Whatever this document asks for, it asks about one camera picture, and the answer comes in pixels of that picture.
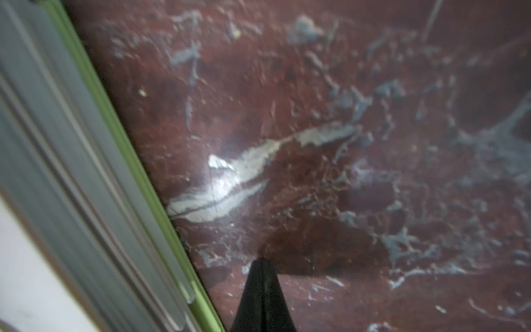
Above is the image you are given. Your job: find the green calendar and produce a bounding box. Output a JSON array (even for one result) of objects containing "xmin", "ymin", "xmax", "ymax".
[{"xmin": 37, "ymin": 1, "xmax": 225, "ymax": 331}]

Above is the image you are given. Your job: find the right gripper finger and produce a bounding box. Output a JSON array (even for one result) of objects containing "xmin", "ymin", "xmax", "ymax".
[{"xmin": 230, "ymin": 258, "xmax": 296, "ymax": 332}]

